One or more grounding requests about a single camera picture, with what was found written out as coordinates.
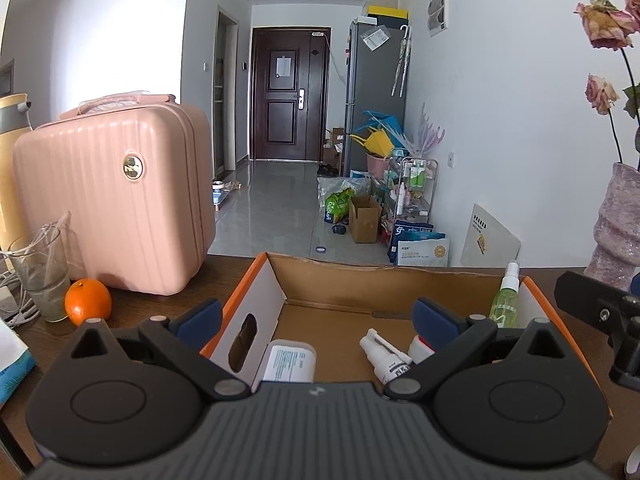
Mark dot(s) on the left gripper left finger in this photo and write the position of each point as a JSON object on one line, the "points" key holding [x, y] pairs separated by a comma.
{"points": [[119, 397]]}

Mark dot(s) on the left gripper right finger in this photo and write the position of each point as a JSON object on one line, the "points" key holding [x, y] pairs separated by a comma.
{"points": [[514, 397]]}

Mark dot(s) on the purple textured vase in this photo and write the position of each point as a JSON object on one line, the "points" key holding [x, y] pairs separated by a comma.
{"points": [[615, 260]]}

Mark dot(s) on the green spray bottle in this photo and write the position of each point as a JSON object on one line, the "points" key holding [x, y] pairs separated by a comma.
{"points": [[504, 307]]}

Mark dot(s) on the orange fruit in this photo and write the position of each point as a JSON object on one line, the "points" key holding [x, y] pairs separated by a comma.
{"points": [[87, 298]]}

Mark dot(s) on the white red lint brush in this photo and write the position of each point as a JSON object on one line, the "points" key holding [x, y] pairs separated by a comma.
{"points": [[419, 350]]}

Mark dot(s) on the white flat board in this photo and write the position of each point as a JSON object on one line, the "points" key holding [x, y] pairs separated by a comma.
{"points": [[488, 243]]}

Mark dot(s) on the blue tissue pack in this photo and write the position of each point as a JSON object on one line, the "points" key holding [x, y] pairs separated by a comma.
{"points": [[16, 362]]}

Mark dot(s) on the white nasal spray bottle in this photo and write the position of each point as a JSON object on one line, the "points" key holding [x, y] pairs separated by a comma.
{"points": [[388, 362]]}

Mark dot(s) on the white labelled jar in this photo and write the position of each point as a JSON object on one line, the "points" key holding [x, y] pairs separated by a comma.
{"points": [[288, 361]]}

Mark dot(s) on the clear drinking glass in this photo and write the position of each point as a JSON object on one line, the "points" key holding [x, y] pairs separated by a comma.
{"points": [[41, 265]]}

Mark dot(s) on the blue white carton box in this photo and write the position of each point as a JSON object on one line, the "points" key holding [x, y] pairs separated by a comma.
{"points": [[418, 244]]}

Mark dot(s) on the red orange cardboard box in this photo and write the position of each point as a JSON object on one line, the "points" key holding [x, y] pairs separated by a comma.
{"points": [[331, 306]]}

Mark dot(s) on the pink hard-shell suitcase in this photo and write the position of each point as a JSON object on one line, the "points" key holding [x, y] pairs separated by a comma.
{"points": [[132, 185]]}

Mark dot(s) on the brown cardboard box on floor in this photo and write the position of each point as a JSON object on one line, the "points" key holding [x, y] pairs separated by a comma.
{"points": [[364, 217]]}

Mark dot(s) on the green snack bag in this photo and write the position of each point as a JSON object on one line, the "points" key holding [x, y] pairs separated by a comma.
{"points": [[336, 205]]}

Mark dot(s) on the dried pink roses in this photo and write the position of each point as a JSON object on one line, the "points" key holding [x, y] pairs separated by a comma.
{"points": [[609, 27]]}

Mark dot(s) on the beige thermos jug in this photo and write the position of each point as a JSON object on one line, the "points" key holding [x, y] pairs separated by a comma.
{"points": [[14, 123]]}

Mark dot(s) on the white umbrella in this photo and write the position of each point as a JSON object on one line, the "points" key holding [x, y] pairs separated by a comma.
{"points": [[401, 62]]}

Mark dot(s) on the grey refrigerator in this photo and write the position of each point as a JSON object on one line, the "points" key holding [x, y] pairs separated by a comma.
{"points": [[373, 54]]}

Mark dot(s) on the yellow black box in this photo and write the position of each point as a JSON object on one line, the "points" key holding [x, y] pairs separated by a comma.
{"points": [[390, 17]]}

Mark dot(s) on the dark brown entrance door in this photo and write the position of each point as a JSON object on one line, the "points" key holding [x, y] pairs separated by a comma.
{"points": [[290, 80]]}

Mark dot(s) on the metal wire storage rack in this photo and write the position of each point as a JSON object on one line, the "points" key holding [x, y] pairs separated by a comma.
{"points": [[411, 185]]}

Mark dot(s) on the wall electrical panel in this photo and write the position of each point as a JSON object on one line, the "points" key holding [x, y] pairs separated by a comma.
{"points": [[437, 16]]}

